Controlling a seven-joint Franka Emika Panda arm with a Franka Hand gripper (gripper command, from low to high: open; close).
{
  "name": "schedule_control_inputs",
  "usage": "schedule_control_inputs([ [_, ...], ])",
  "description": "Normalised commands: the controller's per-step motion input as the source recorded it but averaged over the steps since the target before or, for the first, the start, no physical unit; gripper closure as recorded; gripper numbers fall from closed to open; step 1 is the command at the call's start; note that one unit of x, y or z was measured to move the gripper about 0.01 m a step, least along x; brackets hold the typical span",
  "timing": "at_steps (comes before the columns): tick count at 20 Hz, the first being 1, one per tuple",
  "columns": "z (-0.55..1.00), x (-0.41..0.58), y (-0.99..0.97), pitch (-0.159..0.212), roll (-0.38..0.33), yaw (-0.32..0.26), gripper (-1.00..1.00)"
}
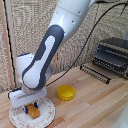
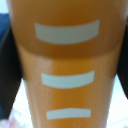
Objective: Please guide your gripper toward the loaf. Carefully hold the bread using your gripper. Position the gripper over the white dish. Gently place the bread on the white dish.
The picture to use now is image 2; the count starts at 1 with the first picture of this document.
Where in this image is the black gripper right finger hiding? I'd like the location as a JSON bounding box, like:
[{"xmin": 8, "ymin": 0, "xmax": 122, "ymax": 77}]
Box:
[{"xmin": 116, "ymin": 42, "xmax": 128, "ymax": 100}]

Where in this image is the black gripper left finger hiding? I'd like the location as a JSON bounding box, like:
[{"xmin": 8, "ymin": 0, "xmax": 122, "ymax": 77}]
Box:
[{"xmin": 0, "ymin": 13, "xmax": 23, "ymax": 120}]

